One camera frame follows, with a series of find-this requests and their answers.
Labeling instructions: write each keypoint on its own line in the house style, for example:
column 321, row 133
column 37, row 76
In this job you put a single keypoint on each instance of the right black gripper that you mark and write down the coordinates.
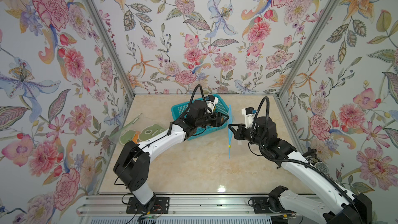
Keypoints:
column 238, row 133

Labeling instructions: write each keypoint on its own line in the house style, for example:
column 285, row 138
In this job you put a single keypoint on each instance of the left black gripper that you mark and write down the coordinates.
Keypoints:
column 213, row 121

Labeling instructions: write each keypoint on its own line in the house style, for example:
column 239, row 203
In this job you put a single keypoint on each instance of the clear blue-zipper bag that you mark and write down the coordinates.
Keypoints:
column 230, row 133

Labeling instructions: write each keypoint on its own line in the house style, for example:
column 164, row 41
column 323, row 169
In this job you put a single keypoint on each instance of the teal plastic basket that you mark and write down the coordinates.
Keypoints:
column 179, row 112

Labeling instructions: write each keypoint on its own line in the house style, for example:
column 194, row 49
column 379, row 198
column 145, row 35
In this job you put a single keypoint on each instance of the green printed zip-top bag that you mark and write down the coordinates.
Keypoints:
column 147, row 127

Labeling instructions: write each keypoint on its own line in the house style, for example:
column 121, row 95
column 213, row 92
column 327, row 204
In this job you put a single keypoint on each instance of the large orange mango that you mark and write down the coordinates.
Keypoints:
column 135, row 138

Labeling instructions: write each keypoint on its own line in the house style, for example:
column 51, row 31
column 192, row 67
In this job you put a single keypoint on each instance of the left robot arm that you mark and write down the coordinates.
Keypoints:
column 133, row 163

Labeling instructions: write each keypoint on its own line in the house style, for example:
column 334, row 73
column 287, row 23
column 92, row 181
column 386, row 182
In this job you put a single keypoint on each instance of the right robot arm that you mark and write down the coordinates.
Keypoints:
column 336, row 205

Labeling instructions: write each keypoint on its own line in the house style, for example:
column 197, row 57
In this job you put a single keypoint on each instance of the black microphone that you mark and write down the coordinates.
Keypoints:
column 311, row 157

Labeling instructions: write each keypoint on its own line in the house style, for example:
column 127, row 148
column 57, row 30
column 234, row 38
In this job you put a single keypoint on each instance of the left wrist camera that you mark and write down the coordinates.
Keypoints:
column 211, row 102

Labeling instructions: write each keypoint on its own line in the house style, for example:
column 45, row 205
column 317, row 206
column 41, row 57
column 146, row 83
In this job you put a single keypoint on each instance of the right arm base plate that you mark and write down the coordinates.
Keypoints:
column 264, row 205

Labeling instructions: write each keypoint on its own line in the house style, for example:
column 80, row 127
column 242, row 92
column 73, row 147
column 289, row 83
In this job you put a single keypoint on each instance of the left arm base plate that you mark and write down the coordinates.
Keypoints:
column 157, row 205

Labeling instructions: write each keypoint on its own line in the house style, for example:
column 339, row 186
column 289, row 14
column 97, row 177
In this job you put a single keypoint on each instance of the aluminium front rail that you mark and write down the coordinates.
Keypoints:
column 185, row 209

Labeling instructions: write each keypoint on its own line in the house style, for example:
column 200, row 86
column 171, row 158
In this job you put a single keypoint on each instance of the right corner aluminium post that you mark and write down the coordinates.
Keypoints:
column 312, row 38

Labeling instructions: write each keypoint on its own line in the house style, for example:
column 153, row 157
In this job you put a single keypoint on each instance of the corner aluminium post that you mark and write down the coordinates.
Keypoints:
column 107, row 41
column 312, row 38

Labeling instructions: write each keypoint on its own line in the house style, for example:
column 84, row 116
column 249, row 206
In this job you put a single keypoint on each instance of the left corner aluminium post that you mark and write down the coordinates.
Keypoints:
column 107, row 41

